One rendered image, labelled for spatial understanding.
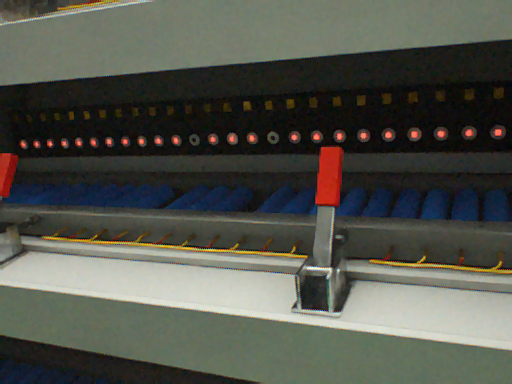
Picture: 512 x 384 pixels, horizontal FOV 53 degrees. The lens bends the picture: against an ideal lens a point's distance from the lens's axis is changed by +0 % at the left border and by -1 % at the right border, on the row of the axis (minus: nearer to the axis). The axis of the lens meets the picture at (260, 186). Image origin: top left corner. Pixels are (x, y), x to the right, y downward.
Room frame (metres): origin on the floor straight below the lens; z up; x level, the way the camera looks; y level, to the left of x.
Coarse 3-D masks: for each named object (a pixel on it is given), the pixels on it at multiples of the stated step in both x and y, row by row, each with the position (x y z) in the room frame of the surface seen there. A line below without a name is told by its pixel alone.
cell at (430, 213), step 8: (432, 192) 0.38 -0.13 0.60; (440, 192) 0.38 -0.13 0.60; (424, 200) 0.38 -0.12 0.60; (432, 200) 0.36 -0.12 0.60; (440, 200) 0.36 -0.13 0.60; (448, 200) 0.37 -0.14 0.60; (424, 208) 0.36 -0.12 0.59; (432, 208) 0.35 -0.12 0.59; (440, 208) 0.35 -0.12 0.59; (448, 208) 0.36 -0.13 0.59; (424, 216) 0.34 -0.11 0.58; (432, 216) 0.34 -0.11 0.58; (440, 216) 0.34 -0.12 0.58
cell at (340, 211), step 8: (352, 192) 0.40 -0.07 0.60; (360, 192) 0.40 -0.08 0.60; (344, 200) 0.39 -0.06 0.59; (352, 200) 0.38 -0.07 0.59; (360, 200) 0.39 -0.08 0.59; (368, 200) 0.41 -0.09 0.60; (336, 208) 0.38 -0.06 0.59; (344, 208) 0.37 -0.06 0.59; (352, 208) 0.37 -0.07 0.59; (360, 208) 0.38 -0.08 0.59
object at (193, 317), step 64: (64, 256) 0.40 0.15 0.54; (256, 256) 0.36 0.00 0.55; (0, 320) 0.38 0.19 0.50; (64, 320) 0.35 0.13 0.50; (128, 320) 0.33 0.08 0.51; (192, 320) 0.31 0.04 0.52; (256, 320) 0.29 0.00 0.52; (320, 320) 0.27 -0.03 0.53; (384, 320) 0.27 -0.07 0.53; (448, 320) 0.26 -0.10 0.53
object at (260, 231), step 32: (64, 224) 0.43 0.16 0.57; (96, 224) 0.41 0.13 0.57; (128, 224) 0.40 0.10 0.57; (160, 224) 0.39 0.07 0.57; (192, 224) 0.38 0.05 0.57; (224, 224) 0.36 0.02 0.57; (256, 224) 0.35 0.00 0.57; (288, 224) 0.34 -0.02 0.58; (352, 224) 0.33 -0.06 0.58; (384, 224) 0.32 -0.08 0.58; (416, 224) 0.32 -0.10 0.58; (448, 224) 0.31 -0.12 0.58; (480, 224) 0.31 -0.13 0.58; (288, 256) 0.33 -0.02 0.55; (352, 256) 0.33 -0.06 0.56; (384, 256) 0.33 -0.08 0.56; (416, 256) 0.32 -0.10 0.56; (448, 256) 0.31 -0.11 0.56; (480, 256) 0.30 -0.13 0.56
